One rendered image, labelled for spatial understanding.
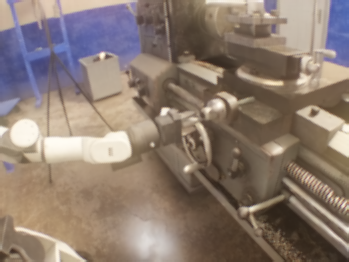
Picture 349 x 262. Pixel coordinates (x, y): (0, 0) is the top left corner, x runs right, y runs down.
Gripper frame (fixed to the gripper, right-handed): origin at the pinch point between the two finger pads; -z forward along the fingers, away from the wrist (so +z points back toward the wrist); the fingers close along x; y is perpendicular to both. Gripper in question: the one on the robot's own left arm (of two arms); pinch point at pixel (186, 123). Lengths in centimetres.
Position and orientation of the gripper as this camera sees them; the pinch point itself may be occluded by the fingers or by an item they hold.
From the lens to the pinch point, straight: 73.2
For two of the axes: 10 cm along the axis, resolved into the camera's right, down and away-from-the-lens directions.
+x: -0.4, -8.1, -5.9
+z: -8.9, 3.0, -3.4
